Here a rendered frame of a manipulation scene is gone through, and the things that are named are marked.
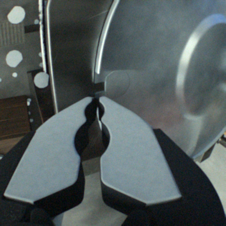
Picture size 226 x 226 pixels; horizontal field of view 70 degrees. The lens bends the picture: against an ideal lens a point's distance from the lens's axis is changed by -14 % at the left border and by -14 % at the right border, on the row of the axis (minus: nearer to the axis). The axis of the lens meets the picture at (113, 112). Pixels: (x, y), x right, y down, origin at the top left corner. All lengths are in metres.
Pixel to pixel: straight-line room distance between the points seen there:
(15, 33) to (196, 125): 0.66
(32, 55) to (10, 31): 0.23
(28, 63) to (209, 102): 0.82
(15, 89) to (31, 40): 0.26
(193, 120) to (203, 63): 0.08
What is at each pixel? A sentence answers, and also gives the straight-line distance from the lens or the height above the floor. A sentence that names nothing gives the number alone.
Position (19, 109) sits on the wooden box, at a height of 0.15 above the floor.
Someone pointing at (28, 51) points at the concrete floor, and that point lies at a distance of 0.91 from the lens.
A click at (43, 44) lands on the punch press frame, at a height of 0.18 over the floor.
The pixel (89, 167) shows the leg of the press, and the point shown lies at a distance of 0.40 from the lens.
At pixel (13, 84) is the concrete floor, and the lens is 0.95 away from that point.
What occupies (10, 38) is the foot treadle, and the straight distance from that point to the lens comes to 0.74.
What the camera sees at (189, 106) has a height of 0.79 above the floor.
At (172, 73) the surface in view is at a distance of 0.17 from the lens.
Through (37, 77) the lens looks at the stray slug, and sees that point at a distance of 0.26.
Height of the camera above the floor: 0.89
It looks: 49 degrees down
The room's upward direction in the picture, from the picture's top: 136 degrees clockwise
